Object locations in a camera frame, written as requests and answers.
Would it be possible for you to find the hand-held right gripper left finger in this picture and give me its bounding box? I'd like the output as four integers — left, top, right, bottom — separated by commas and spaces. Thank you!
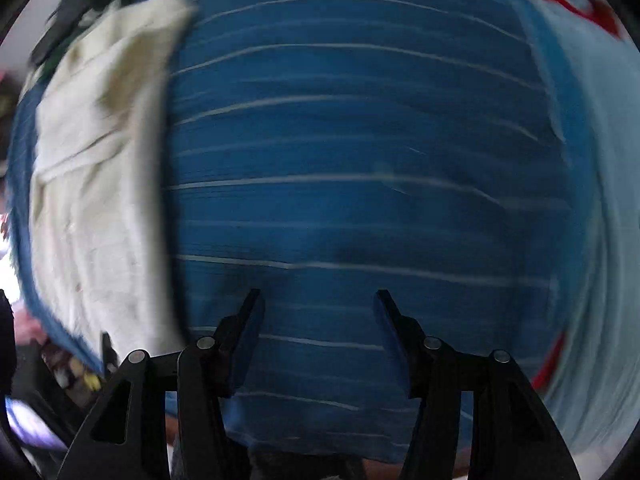
56, 288, 266, 480

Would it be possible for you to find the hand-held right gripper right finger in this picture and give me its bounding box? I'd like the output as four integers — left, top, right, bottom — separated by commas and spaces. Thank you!
373, 289, 582, 480

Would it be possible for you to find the cream white garment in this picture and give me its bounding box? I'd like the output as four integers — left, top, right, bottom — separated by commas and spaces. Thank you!
27, 0, 198, 356

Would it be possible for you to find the blue striped blanket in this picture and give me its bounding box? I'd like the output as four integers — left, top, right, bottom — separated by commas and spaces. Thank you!
6, 0, 601, 463

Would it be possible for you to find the light blue printed sheet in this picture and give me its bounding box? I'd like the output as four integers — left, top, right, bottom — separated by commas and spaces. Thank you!
487, 0, 640, 461

